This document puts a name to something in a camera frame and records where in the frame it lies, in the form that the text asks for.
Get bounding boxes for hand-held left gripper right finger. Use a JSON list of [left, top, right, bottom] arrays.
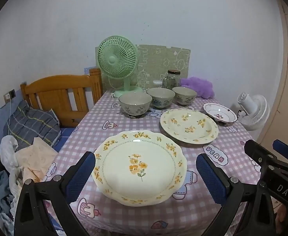
[[195, 153, 277, 236]]

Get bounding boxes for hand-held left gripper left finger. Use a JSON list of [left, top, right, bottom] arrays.
[[14, 151, 96, 236]]

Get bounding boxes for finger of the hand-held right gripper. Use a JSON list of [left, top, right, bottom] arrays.
[[272, 139, 288, 164], [244, 140, 277, 168]]

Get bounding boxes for white plate red flower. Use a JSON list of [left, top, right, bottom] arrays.
[[203, 102, 238, 126]]

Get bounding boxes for scalloped yellow floral plate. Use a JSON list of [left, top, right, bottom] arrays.
[[92, 129, 188, 207]]

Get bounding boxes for round yellow floral plate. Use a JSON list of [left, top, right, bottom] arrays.
[[160, 109, 219, 143]]

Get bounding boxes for floral ceramic bowl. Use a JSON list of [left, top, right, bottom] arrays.
[[146, 88, 176, 109], [119, 93, 153, 118], [172, 87, 198, 106]]

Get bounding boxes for white standing fan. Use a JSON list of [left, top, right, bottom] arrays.
[[237, 92, 268, 131]]

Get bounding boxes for blue bed sheet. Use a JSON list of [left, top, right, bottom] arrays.
[[53, 127, 76, 153]]

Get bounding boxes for peach cloth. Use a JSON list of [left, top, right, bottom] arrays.
[[15, 137, 59, 182]]

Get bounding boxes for grey plaid pillow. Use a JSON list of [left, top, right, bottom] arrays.
[[3, 100, 62, 150]]

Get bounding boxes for pink checked tablecloth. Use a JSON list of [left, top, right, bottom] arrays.
[[42, 90, 265, 236]]

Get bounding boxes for purple plush toy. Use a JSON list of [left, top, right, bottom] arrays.
[[180, 77, 215, 99]]

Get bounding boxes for glass jar dark lid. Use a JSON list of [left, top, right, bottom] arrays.
[[162, 70, 181, 89]]

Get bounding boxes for green desk fan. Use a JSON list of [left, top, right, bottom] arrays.
[[96, 36, 144, 99]]

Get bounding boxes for green printed board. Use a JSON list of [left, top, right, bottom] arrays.
[[102, 44, 191, 92]]

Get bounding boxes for white cable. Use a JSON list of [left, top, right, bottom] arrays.
[[7, 100, 12, 136]]

